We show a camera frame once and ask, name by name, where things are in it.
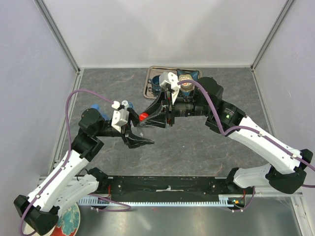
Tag blue ceramic cup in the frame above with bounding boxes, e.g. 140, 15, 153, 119
148, 75, 161, 92

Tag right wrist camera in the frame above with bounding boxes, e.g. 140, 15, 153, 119
159, 71, 181, 105

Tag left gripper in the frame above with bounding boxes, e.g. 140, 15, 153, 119
94, 107, 155, 148

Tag patterned small bowl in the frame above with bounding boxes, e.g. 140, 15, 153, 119
178, 74, 194, 91

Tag red bottle cap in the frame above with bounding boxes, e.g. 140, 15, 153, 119
139, 113, 149, 122

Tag white cable duct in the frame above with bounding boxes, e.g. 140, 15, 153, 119
77, 196, 247, 208

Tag clear unlabelled plastic bottle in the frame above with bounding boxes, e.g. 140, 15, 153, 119
136, 122, 148, 138

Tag white bowl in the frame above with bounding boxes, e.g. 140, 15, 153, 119
23, 224, 55, 236

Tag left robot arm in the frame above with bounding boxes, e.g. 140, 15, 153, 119
14, 108, 153, 236

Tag blue star-shaped plate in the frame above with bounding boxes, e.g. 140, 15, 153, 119
177, 69, 199, 97

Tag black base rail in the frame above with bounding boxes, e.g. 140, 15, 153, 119
105, 175, 234, 203

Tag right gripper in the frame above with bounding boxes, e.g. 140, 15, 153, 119
141, 86, 212, 129

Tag metal tray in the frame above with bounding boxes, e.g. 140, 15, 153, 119
143, 65, 203, 99

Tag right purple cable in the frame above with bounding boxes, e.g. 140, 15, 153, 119
177, 80, 315, 213

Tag red floral plate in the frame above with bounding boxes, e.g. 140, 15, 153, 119
51, 204, 81, 236

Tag white bottle cap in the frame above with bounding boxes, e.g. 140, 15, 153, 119
121, 100, 129, 108

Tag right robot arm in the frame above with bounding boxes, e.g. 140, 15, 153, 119
139, 77, 314, 194

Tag blue tinted plastic bottle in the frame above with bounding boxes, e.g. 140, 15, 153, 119
91, 104, 110, 120

